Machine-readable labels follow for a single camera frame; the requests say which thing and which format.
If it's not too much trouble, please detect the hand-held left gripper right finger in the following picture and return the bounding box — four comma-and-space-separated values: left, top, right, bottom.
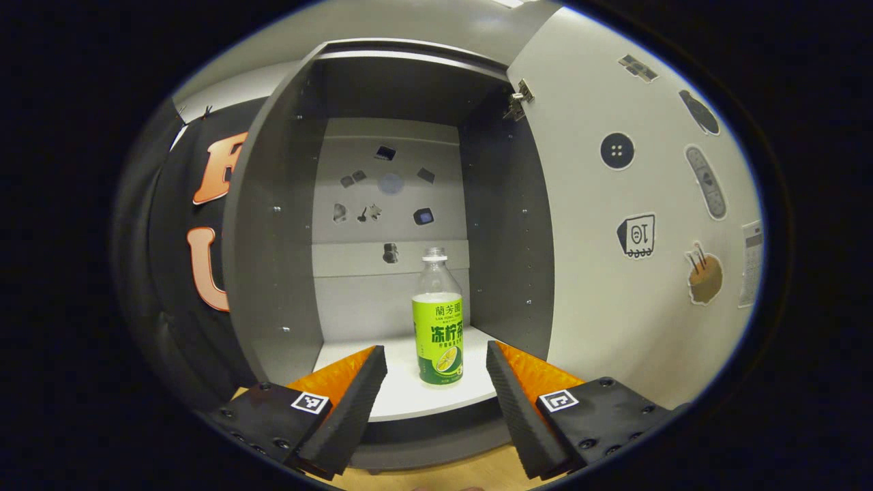
486, 340, 686, 480

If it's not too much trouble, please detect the metal cabinet hinge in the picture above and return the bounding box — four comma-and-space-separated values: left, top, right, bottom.
503, 78, 535, 122

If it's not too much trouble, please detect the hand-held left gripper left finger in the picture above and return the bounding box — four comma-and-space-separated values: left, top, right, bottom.
205, 344, 388, 481

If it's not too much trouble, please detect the green label drink bottle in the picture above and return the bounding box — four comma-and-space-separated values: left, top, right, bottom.
411, 247, 466, 389

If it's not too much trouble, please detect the dark grey cabinet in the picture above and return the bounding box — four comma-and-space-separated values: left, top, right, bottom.
222, 38, 557, 471

